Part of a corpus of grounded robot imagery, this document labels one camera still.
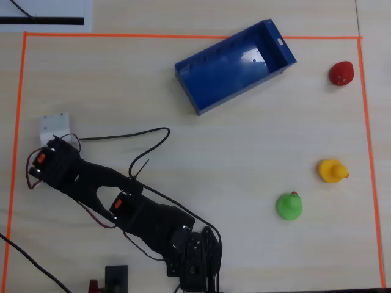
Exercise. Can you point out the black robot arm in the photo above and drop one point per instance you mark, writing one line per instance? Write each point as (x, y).
(152, 216)

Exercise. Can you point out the small black box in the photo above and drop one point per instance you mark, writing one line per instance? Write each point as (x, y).
(116, 274)

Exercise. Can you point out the blue plastic box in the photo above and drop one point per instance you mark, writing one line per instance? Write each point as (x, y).
(226, 76)

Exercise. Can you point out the green rubber duck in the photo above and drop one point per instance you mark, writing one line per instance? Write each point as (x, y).
(288, 207)

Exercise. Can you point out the yellow rubber duck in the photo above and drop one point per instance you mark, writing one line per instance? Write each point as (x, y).
(331, 171)

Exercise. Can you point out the red rubber duck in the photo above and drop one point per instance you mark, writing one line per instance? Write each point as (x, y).
(342, 73)

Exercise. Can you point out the orange tape strip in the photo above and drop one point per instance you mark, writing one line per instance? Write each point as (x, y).
(369, 152)
(152, 35)
(16, 128)

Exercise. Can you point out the black zip tie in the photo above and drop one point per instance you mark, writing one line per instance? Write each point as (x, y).
(140, 168)

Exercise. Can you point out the white paper with black stripe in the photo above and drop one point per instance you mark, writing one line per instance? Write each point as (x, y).
(46, 27)

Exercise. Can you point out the white camera box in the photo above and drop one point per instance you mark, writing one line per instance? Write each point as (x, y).
(55, 125)

